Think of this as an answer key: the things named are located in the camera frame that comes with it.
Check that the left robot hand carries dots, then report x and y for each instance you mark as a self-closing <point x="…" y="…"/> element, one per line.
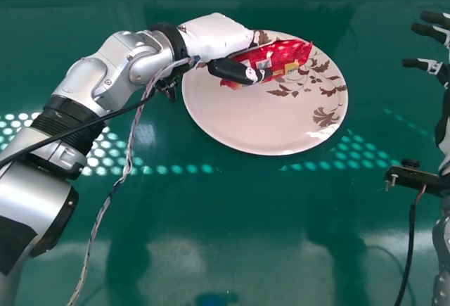
<point x="214" y="35"/>

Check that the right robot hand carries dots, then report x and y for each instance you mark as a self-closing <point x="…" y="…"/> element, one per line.
<point x="445" y="123"/>

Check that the red biscuit packet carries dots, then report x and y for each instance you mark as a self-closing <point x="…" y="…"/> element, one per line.
<point x="281" y="52"/>

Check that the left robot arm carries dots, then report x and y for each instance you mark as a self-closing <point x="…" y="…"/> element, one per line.
<point x="88" y="74"/>

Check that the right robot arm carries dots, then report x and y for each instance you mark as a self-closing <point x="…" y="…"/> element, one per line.
<point x="443" y="242"/>

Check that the plate with brown leaf pattern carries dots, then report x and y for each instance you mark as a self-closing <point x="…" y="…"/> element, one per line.
<point x="253" y="119"/>

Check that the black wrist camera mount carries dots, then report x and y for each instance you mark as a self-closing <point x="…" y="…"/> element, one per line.
<point x="411" y="176"/>
<point x="168" y="89"/>

